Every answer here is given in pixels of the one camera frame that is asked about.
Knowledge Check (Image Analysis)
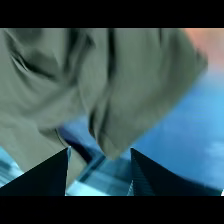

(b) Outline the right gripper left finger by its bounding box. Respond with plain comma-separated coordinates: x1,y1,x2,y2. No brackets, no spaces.
0,146,72,197

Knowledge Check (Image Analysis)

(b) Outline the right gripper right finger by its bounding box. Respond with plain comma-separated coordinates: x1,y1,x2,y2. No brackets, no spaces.
127,147,223,197

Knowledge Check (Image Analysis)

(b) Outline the brown garment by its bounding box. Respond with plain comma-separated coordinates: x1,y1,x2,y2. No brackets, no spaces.
0,28,210,192

